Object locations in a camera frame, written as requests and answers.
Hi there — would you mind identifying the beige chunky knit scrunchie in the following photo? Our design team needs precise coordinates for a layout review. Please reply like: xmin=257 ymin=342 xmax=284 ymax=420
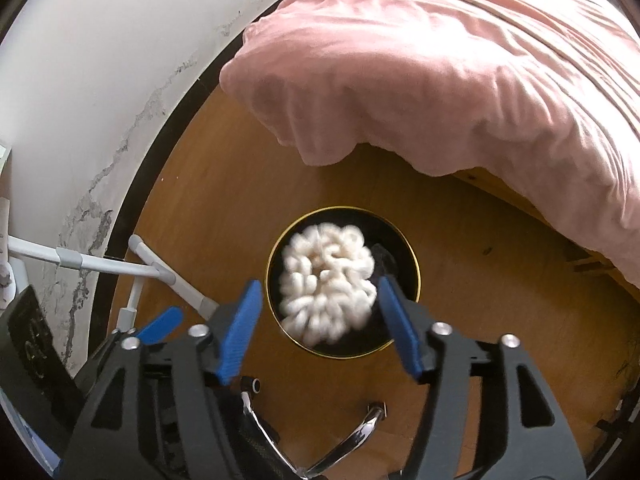
xmin=279 ymin=222 xmax=378 ymax=348

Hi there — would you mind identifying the black round trash bin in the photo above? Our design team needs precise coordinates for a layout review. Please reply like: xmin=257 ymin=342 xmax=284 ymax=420
xmin=265 ymin=206 xmax=421 ymax=360

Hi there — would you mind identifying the chrome chair base leg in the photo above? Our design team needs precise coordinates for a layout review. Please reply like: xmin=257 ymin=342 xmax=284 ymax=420
xmin=239 ymin=376 xmax=387 ymax=479

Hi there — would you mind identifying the pink bed sheet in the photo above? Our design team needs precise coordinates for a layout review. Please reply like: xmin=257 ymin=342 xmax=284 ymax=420
xmin=219 ymin=0 xmax=639 ymax=283

